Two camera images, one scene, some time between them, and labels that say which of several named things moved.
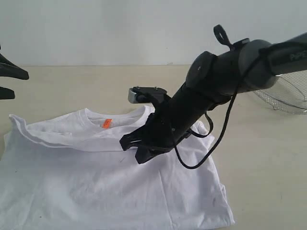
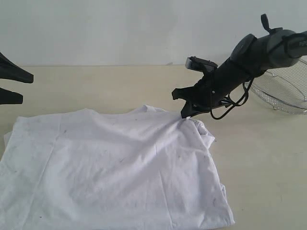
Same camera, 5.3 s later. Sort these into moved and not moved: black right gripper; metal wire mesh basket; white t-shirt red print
Moved: black right gripper
Not moved: metal wire mesh basket; white t-shirt red print
